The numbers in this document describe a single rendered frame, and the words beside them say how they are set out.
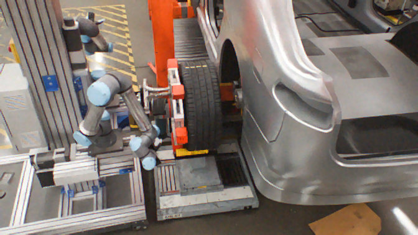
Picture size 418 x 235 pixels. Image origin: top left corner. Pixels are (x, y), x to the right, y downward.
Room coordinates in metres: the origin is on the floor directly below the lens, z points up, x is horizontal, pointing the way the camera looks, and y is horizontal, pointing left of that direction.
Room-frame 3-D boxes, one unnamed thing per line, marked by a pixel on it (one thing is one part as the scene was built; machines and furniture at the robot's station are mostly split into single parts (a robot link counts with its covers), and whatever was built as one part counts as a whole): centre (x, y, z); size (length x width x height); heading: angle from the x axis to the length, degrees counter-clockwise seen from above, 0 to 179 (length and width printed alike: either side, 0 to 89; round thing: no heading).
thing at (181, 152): (2.01, 0.11, 0.51); 0.29 x 0.06 x 0.06; 100
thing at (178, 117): (2.11, 0.23, 0.85); 0.54 x 0.07 x 0.54; 10
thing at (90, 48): (2.52, 0.91, 1.12); 0.11 x 0.08 x 0.11; 90
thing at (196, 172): (2.14, 0.06, 0.32); 0.40 x 0.30 x 0.28; 10
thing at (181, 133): (1.80, 0.17, 0.85); 0.09 x 0.08 x 0.07; 10
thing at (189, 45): (3.96, 0.17, 0.14); 2.47 x 0.85 x 0.27; 10
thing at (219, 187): (2.19, 0.07, 0.13); 0.50 x 0.36 x 0.10; 10
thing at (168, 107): (2.10, 0.30, 0.85); 0.21 x 0.14 x 0.14; 100
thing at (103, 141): (1.77, 0.67, 0.87); 0.15 x 0.15 x 0.10
